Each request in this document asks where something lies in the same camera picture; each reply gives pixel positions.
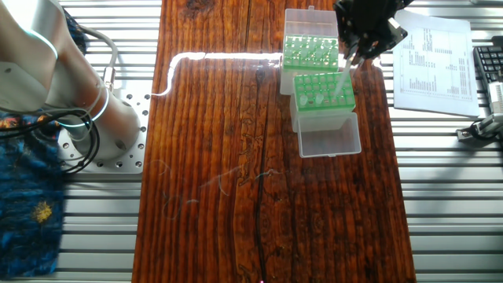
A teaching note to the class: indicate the clear box with green rack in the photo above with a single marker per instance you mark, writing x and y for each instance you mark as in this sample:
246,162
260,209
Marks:
310,23
330,137

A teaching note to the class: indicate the printed white paper sheet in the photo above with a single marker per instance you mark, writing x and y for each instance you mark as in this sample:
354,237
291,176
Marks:
432,102

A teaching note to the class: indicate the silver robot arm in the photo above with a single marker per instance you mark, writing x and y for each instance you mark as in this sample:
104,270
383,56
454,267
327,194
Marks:
47,59

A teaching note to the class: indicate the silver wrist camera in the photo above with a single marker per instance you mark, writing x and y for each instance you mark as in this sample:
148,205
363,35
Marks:
394,24

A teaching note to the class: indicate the blue starry painted cloth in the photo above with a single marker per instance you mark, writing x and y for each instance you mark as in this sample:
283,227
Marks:
27,220

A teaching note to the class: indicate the silver camera on stand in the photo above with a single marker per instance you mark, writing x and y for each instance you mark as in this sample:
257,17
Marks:
496,96

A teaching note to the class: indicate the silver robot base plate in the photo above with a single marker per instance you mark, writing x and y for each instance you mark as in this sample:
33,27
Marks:
137,161

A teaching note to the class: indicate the black keyboard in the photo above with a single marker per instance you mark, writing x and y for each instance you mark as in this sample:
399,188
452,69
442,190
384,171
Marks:
489,63

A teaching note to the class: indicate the aluminium camera bracket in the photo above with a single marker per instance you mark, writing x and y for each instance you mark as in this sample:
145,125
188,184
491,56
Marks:
491,123

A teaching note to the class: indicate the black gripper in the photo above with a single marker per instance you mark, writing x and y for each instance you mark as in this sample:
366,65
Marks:
369,19

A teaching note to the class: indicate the brown wooden board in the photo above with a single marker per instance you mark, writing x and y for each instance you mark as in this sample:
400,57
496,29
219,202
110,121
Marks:
236,196

